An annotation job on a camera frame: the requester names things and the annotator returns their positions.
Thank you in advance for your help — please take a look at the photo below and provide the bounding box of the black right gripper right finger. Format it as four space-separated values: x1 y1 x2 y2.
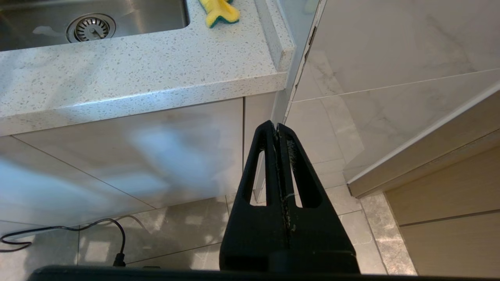
278 124 360 273

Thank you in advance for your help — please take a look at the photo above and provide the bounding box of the light grey cabinet door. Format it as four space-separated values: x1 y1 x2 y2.
12 98 243 209
0 136 157 228

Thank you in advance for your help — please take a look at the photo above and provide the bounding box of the yellow and green sponge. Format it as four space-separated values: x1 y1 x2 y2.
198 0 240 28

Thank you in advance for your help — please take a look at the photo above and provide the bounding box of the thin black power cable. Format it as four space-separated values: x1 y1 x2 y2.
0 219 127 267

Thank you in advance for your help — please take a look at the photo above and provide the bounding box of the metal sink drain strainer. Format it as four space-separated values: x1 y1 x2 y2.
66 14 116 43

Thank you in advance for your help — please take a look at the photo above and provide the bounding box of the stainless steel sink basin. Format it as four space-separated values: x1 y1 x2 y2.
0 0 191 52

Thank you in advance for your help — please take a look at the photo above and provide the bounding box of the beige wooden cabinet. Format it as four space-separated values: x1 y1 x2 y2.
346 82 500 281

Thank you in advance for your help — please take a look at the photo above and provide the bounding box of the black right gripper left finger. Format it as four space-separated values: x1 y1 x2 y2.
220 120 291 272

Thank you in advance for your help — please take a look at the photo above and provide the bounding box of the narrow grey cabinet panel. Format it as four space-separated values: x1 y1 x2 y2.
244 92 279 202

